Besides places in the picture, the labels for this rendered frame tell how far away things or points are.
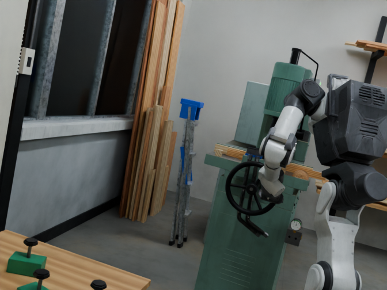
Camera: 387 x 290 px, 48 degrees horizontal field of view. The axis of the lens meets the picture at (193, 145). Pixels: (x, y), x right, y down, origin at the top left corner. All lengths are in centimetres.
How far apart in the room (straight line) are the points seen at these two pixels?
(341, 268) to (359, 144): 50
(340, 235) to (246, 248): 82
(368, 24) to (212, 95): 183
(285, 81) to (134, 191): 191
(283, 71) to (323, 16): 259
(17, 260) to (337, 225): 121
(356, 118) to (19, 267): 135
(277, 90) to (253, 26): 260
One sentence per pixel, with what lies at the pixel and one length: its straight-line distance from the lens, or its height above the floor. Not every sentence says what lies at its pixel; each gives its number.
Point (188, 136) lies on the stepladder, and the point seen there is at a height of 88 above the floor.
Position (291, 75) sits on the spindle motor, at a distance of 253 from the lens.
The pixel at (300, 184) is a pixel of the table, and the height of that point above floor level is 87.
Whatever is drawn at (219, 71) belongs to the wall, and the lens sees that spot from 506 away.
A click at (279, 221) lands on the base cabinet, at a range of 251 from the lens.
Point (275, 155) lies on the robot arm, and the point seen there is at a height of 107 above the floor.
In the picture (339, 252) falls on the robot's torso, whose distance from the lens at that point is 188.
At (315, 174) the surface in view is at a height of 93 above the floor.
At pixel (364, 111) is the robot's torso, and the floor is 131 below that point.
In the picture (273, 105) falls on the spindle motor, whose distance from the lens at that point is 254.
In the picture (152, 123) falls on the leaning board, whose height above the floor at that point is 88.
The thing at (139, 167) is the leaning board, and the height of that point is 47.
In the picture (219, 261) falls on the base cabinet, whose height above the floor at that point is 31.
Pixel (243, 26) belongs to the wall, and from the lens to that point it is 509.
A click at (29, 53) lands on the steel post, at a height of 125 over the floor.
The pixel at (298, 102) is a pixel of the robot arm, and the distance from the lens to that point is 187.
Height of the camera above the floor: 125
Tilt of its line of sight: 7 degrees down
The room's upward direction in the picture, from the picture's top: 12 degrees clockwise
